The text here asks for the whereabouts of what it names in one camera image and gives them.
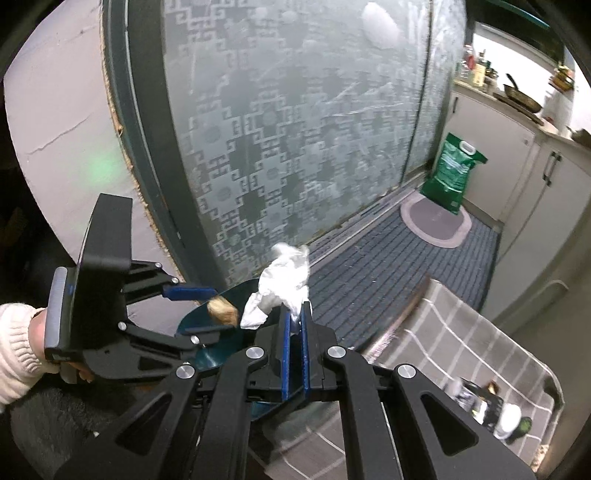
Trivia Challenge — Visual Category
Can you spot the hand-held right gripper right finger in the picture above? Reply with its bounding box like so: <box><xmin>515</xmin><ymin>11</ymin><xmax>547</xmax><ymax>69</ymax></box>
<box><xmin>299</xmin><ymin>300</ymin><xmax>539</xmax><ymax>480</ymax></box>

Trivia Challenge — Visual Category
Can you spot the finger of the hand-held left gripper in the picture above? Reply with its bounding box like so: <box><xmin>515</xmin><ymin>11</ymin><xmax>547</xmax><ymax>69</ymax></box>
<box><xmin>121</xmin><ymin>260</ymin><xmax>219</xmax><ymax>306</ymax></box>
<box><xmin>118</xmin><ymin>320</ymin><xmax>235</xmax><ymax>382</ymax></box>

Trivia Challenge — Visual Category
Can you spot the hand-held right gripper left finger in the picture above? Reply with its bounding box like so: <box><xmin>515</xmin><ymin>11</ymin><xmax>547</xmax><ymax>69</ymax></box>
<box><xmin>53</xmin><ymin>305</ymin><xmax>296</xmax><ymax>480</ymax></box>

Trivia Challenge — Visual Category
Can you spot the brown bread piece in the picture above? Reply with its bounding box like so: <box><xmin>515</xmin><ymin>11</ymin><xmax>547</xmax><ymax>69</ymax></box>
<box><xmin>208</xmin><ymin>298</ymin><xmax>240</xmax><ymax>328</ymax></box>

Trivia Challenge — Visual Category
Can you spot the teal plastic bin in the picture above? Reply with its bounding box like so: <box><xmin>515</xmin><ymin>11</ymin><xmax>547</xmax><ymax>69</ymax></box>
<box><xmin>175</xmin><ymin>277</ymin><xmax>289</xmax><ymax>416</ymax></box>

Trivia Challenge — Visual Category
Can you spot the white tissue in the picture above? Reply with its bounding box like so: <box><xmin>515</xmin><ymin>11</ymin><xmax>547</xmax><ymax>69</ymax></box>
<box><xmin>239</xmin><ymin>244</ymin><xmax>311</xmax><ymax>329</ymax></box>

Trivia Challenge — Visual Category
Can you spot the person's left forearm white sleeve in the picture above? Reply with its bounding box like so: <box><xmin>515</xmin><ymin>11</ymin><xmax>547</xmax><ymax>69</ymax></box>
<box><xmin>0</xmin><ymin>302</ymin><xmax>62</xmax><ymax>408</ymax></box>

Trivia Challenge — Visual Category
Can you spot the person's left hand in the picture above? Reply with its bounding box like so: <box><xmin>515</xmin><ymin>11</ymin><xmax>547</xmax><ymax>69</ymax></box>
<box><xmin>59</xmin><ymin>360</ymin><xmax>97</xmax><ymax>385</ymax></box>

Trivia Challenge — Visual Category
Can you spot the dark grey striped floor mat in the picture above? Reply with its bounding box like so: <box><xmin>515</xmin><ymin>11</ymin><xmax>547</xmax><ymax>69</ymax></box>
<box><xmin>307</xmin><ymin>210</ymin><xmax>502</xmax><ymax>352</ymax></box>

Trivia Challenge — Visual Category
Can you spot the grey fuzzy cloth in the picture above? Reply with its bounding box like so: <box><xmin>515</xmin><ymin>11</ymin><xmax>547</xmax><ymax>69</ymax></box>
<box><xmin>8</xmin><ymin>383</ymin><xmax>139</xmax><ymax>480</ymax></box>

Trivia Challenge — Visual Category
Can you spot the grey checked cloth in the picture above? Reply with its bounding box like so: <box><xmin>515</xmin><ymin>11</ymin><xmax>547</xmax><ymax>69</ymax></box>
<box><xmin>265</xmin><ymin>277</ymin><xmax>565</xmax><ymax>480</ymax></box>

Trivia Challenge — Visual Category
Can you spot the frosted patterned glass door panel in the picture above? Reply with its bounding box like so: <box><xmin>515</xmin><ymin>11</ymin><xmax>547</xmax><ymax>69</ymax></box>
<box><xmin>161</xmin><ymin>0</ymin><xmax>432</xmax><ymax>294</ymax></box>
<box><xmin>402</xmin><ymin>0</ymin><xmax>468</xmax><ymax>185</ymax></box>

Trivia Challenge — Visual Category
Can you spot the oval pink floor mat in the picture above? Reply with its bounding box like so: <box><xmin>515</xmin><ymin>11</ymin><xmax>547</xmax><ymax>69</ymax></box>
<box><xmin>400</xmin><ymin>191</ymin><xmax>472</xmax><ymax>250</ymax></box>

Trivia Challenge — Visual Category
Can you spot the white round jar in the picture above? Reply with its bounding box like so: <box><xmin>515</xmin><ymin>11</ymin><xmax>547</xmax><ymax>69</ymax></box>
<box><xmin>493</xmin><ymin>402</ymin><xmax>525</xmax><ymax>441</ymax></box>

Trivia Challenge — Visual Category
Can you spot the green printed bag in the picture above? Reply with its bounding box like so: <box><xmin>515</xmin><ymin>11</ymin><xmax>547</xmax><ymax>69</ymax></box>
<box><xmin>419</xmin><ymin>132</ymin><xmax>489</xmax><ymax>216</ymax></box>

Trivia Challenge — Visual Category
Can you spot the white kitchen cabinet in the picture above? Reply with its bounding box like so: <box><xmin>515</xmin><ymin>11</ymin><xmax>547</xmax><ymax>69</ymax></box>
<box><xmin>450</xmin><ymin>88</ymin><xmax>591</xmax><ymax>370</ymax></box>

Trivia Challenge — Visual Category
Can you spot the black wok pan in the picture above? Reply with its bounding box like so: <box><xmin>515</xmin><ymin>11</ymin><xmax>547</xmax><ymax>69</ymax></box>
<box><xmin>501</xmin><ymin>73</ymin><xmax>544</xmax><ymax>114</ymax></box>

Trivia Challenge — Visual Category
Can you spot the row of condiment bottles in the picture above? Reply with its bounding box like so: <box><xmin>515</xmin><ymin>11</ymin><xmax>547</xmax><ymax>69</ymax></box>
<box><xmin>455</xmin><ymin>44</ymin><xmax>500</xmax><ymax>89</ymax></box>

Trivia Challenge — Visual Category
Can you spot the dark green door frame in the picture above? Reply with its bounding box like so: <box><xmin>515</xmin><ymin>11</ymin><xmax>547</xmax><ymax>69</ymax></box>
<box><xmin>102</xmin><ymin>0</ymin><xmax>222</xmax><ymax>289</ymax></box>

